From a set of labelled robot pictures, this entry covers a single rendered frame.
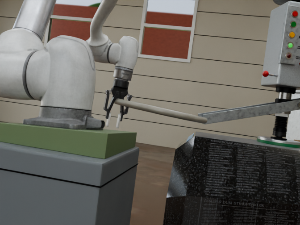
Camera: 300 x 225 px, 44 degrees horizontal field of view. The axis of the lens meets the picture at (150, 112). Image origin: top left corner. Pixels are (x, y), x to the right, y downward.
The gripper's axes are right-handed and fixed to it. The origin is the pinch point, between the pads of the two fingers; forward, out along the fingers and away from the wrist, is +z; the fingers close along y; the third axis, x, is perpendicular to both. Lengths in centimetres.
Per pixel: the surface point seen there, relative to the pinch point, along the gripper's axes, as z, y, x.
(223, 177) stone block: 13, 44, -37
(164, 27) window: -172, 234, 582
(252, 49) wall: -158, 399, 482
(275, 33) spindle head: -61, 72, -13
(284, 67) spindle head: -43, 73, -25
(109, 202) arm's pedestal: 15, -19, -80
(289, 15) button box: -68, 69, -25
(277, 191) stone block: 13, 63, -50
